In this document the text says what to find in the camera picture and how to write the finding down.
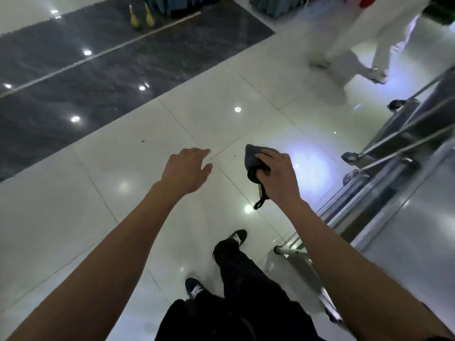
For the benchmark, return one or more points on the dark floor mat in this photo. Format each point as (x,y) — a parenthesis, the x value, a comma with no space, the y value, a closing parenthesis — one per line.
(106,67)

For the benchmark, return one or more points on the person's right hand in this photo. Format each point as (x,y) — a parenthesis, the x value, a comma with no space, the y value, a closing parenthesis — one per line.
(282,181)

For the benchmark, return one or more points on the person's left forearm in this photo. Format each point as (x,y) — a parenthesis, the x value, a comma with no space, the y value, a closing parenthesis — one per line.
(99,280)

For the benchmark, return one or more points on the person's right forearm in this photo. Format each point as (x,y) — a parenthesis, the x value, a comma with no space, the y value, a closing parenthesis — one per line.
(355,287)

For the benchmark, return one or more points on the stainless steel service cart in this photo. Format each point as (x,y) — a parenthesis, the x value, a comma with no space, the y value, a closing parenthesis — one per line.
(433,110)

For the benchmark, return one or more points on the grey and yellow cleaning cloth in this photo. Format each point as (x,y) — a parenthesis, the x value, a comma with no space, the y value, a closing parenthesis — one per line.
(251,156)

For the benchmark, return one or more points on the dark blue sneaker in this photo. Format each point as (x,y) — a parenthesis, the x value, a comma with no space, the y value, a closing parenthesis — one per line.
(237,237)
(194,289)

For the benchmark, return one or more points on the black trousers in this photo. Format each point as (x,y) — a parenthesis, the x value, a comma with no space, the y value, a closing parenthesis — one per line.
(249,298)

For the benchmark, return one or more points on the person's left hand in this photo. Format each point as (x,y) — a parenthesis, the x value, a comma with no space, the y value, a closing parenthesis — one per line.
(185,172)

